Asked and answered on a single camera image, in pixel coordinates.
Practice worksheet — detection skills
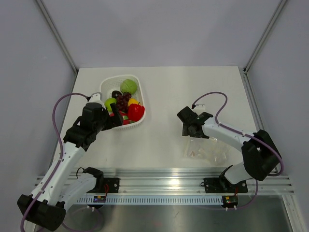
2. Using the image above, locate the white slotted cable duct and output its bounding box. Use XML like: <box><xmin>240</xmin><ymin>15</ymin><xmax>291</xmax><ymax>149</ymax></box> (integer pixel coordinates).
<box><xmin>76</xmin><ymin>195</ymin><xmax>223</xmax><ymax>205</ymax></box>

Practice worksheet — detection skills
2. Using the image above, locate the small circuit board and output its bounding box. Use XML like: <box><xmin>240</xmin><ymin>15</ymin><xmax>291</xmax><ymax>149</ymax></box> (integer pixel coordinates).
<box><xmin>93</xmin><ymin>196</ymin><xmax>106</xmax><ymax>203</ymax></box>
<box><xmin>222</xmin><ymin>196</ymin><xmax>239</xmax><ymax>207</ymax></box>

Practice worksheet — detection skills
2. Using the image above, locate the clear zip top bag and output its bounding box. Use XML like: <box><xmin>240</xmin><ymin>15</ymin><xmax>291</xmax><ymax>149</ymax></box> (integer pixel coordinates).
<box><xmin>183</xmin><ymin>137</ymin><xmax>231</xmax><ymax>166</ymax></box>

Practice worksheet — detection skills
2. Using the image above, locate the left aluminium frame post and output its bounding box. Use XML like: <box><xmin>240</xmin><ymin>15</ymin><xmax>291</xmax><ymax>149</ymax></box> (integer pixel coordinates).
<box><xmin>34</xmin><ymin>0</ymin><xmax>78</xmax><ymax>76</ymax></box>

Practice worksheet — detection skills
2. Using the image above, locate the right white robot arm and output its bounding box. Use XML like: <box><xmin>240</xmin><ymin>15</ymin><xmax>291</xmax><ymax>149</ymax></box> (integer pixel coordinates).
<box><xmin>177</xmin><ymin>106</ymin><xmax>281</xmax><ymax>193</ymax></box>

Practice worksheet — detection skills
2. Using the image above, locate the green cabbage toy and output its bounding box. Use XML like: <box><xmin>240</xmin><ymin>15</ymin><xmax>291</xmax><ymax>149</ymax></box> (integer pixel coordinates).
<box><xmin>120</xmin><ymin>79</ymin><xmax>138</xmax><ymax>94</ymax></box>

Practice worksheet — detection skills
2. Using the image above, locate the red dragon fruit toy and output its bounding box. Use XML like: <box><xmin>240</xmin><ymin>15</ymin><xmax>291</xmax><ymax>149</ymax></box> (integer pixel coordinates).
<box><xmin>113</xmin><ymin>111</ymin><xmax>135</xmax><ymax>126</ymax></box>

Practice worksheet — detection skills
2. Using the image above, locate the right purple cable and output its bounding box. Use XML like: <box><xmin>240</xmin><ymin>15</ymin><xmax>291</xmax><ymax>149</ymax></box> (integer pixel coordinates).
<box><xmin>192</xmin><ymin>91</ymin><xmax>283</xmax><ymax>211</ymax></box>

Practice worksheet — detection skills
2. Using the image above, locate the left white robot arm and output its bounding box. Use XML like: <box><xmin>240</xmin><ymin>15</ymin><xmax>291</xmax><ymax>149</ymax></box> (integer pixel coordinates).
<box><xmin>17</xmin><ymin>102</ymin><xmax>123</xmax><ymax>231</ymax></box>

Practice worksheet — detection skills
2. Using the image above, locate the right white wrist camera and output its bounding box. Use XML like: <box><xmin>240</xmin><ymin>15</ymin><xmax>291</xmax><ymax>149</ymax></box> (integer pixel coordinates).
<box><xmin>192</xmin><ymin>104</ymin><xmax>206</xmax><ymax>115</ymax></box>

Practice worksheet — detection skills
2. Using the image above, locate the aluminium mounting rail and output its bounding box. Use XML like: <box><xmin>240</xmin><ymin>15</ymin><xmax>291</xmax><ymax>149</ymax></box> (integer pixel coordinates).
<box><xmin>35</xmin><ymin>168</ymin><xmax>294</xmax><ymax>194</ymax></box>

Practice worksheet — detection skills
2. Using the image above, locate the purple cable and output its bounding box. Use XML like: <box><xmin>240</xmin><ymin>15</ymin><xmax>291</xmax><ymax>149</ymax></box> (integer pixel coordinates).
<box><xmin>192</xmin><ymin>91</ymin><xmax>283</xmax><ymax>211</ymax></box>
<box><xmin>20</xmin><ymin>93</ymin><xmax>103</xmax><ymax>232</ymax></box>

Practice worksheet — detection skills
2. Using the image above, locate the green apple toy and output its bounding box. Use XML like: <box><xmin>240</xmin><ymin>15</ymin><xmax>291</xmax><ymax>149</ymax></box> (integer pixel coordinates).
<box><xmin>104</xmin><ymin>98</ymin><xmax>117</xmax><ymax>113</ymax></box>

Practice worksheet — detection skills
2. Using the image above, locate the white perforated plastic basket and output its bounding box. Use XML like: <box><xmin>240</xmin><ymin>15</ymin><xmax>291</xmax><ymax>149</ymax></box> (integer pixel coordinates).
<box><xmin>100</xmin><ymin>74</ymin><xmax>146</xmax><ymax>130</ymax></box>

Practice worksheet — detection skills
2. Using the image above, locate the aluminium frame post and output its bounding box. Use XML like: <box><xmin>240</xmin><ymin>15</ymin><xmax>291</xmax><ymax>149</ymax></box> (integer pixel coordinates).
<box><xmin>34</xmin><ymin>0</ymin><xmax>78</xmax><ymax>76</ymax></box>
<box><xmin>243</xmin><ymin>0</ymin><xmax>289</xmax><ymax>73</ymax></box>

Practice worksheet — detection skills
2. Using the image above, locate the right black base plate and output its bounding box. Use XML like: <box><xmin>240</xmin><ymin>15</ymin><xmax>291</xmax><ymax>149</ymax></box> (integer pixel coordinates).
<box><xmin>200</xmin><ymin>177</ymin><xmax>248</xmax><ymax>193</ymax></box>

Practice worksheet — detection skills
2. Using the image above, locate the red bell pepper toy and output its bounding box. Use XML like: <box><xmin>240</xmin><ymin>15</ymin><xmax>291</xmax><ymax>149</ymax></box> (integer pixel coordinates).
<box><xmin>127</xmin><ymin>103</ymin><xmax>145</xmax><ymax>121</ymax></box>

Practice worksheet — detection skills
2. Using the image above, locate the right small circuit board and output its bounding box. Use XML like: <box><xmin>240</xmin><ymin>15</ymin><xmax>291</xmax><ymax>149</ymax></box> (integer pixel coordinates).
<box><xmin>222</xmin><ymin>196</ymin><xmax>239</xmax><ymax>207</ymax></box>

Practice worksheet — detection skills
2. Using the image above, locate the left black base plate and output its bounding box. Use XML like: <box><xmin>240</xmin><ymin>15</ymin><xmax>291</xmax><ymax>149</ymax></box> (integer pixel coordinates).
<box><xmin>87</xmin><ymin>177</ymin><xmax>120</xmax><ymax>193</ymax></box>

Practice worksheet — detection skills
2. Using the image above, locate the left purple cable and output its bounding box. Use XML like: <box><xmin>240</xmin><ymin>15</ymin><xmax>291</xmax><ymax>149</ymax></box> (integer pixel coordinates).
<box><xmin>20</xmin><ymin>93</ymin><xmax>103</xmax><ymax>232</ymax></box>

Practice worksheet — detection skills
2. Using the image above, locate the yellow bell pepper toy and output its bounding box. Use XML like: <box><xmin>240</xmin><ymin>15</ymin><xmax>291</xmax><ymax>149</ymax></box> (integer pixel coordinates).
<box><xmin>127</xmin><ymin>98</ymin><xmax>140</xmax><ymax>106</ymax></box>

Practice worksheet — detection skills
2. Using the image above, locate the left small circuit board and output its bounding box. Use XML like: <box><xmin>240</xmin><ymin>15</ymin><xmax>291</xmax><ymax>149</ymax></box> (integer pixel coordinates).
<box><xmin>93</xmin><ymin>196</ymin><xmax>106</xmax><ymax>203</ymax></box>

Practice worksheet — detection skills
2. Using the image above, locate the right aluminium frame post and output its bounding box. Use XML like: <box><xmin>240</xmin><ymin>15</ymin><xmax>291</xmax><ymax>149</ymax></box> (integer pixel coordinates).
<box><xmin>243</xmin><ymin>0</ymin><xmax>289</xmax><ymax>73</ymax></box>

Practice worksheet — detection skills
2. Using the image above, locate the dark red grape bunch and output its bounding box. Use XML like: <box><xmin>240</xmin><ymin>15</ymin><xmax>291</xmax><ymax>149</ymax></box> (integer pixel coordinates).
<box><xmin>116</xmin><ymin>93</ymin><xmax>132</xmax><ymax>112</ymax></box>

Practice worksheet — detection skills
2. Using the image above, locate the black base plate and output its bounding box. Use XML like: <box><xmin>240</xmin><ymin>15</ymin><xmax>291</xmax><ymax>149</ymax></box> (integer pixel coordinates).
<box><xmin>200</xmin><ymin>177</ymin><xmax>248</xmax><ymax>193</ymax></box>
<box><xmin>87</xmin><ymin>177</ymin><xmax>120</xmax><ymax>193</ymax></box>

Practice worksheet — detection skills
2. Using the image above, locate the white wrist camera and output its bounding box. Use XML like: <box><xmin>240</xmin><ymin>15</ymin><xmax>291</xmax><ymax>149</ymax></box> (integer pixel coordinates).
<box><xmin>192</xmin><ymin>104</ymin><xmax>206</xmax><ymax>115</ymax></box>
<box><xmin>88</xmin><ymin>92</ymin><xmax>103</xmax><ymax>104</ymax></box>

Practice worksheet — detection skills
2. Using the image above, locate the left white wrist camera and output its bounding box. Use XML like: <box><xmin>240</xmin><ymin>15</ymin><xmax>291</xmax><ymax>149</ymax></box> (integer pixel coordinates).
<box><xmin>88</xmin><ymin>92</ymin><xmax>103</xmax><ymax>104</ymax></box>

